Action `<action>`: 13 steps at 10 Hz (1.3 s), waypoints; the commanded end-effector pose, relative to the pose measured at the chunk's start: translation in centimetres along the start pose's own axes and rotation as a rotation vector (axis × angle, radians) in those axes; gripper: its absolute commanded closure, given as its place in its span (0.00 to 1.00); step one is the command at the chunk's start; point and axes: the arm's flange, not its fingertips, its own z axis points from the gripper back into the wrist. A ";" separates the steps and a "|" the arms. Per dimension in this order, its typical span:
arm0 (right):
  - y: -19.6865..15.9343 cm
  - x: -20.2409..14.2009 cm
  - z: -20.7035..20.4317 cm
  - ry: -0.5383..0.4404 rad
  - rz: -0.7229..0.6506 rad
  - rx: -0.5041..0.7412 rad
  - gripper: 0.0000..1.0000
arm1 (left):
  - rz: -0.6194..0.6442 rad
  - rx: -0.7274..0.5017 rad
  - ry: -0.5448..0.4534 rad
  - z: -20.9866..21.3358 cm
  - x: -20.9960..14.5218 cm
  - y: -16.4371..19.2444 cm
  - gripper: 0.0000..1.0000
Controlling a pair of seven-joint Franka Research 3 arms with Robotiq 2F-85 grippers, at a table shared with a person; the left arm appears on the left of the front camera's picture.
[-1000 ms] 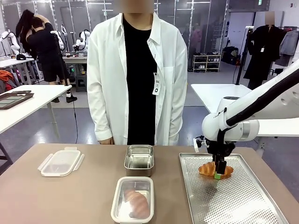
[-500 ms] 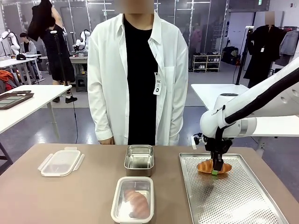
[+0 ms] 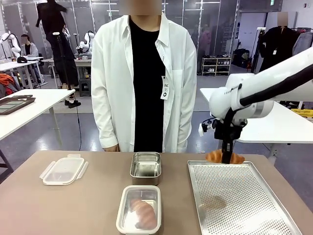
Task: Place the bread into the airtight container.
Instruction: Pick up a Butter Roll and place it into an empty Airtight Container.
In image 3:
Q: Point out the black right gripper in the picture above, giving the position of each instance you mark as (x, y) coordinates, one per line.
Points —
(228, 131)

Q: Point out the translucent plastic container lid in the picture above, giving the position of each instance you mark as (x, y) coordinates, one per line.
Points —
(62, 171)
(121, 220)

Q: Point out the white-sleeved right forearm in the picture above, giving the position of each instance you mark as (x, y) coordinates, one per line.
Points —
(104, 122)

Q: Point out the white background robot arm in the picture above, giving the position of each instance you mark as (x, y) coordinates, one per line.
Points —
(86, 42)

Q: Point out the white-sleeved left forearm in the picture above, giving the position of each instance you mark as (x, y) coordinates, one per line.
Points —
(183, 122)

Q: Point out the rectangular steel container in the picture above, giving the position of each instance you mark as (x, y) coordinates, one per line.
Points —
(146, 194)
(145, 169)

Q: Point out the person's right hand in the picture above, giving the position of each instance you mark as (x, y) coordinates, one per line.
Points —
(111, 148)

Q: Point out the perforated metal baking tray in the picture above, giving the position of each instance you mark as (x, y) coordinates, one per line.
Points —
(244, 195)

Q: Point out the large white side table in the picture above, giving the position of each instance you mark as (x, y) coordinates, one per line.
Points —
(269, 127)

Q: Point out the yellow crate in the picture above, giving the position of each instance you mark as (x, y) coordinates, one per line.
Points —
(303, 113)

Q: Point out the white shoe rack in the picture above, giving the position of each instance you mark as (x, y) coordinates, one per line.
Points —
(216, 66)

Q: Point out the white black hanging badge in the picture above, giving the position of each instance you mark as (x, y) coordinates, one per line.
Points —
(165, 88)

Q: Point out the person in white shirt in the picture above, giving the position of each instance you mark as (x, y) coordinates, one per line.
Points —
(146, 85)

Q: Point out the black pole stand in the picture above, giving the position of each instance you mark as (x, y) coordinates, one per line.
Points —
(256, 49)

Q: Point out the grey hanging garment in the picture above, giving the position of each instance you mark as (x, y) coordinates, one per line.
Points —
(302, 42)

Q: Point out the grey step stool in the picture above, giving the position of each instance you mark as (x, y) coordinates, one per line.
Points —
(85, 89)

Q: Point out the grey background workbench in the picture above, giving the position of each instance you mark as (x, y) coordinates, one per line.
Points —
(83, 64)

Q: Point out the person in black clothes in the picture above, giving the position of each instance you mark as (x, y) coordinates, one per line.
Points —
(58, 49)

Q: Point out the brown flat tray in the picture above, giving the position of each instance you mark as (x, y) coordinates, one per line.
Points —
(14, 104)

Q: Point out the seated person in white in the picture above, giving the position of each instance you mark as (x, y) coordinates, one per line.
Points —
(29, 49)

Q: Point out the orange cloth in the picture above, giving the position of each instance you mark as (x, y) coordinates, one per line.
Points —
(6, 82)

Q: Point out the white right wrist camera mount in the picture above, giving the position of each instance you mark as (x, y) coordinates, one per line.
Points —
(206, 127)

